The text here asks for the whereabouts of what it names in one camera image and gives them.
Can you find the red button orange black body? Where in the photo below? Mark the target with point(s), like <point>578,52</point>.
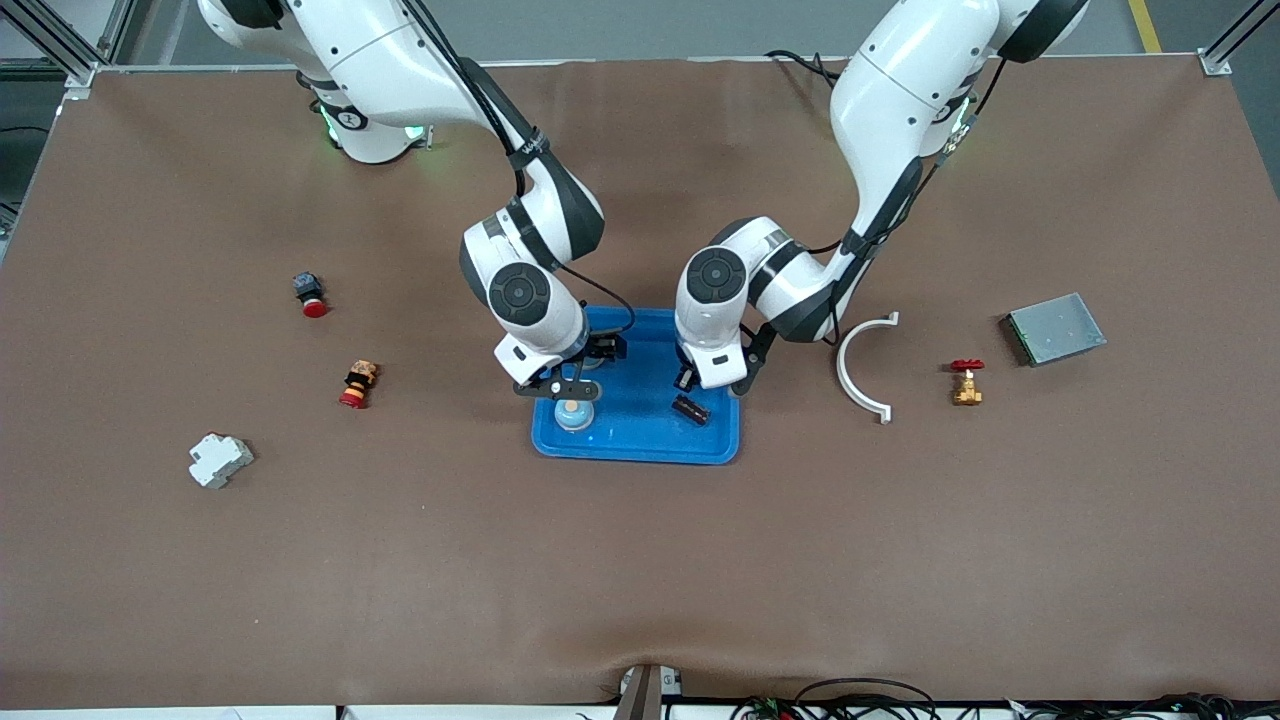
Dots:
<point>357,388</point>

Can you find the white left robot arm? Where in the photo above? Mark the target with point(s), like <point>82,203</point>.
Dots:
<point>890,100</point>

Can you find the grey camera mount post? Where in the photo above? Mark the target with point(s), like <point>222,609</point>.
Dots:
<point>642,700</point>

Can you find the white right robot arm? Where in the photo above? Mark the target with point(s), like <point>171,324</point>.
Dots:
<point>380,60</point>

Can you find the aluminium frame corner post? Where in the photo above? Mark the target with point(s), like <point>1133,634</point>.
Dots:
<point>1215,64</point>
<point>50,42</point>

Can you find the dark brown cylindrical capacitor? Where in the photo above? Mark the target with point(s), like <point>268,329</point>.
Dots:
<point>691,410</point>

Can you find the white half-round pipe clamp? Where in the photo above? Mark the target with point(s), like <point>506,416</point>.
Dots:
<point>842,372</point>

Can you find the white circuit breaker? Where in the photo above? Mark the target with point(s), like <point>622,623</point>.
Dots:
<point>220,460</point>

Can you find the silver metal power supply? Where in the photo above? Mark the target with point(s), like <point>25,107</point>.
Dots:
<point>1060,330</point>

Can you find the red button black base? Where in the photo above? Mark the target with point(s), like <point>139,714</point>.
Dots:
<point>312,300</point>

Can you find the blue plastic tray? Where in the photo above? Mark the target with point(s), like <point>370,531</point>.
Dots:
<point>640,430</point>

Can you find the brown table mat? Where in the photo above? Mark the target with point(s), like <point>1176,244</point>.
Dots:
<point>400,560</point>

